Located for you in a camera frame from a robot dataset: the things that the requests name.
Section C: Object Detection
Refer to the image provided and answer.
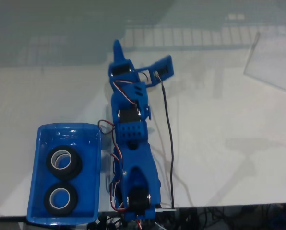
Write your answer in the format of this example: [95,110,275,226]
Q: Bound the blue gripper camera box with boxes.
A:
[135,54,175,88]

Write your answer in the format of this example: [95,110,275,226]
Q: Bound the black tape roll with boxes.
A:
[54,155,83,181]
[46,145,81,177]
[44,183,79,217]

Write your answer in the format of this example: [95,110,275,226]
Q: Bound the blue plastic bin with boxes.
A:
[26,122,103,226]

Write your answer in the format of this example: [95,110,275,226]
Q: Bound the black camera cable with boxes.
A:
[155,73,175,212]

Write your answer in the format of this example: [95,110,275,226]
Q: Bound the clear plastic sheet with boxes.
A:
[243,31,286,95]

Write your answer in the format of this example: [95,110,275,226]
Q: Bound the tangled black cables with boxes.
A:
[155,203,286,230]

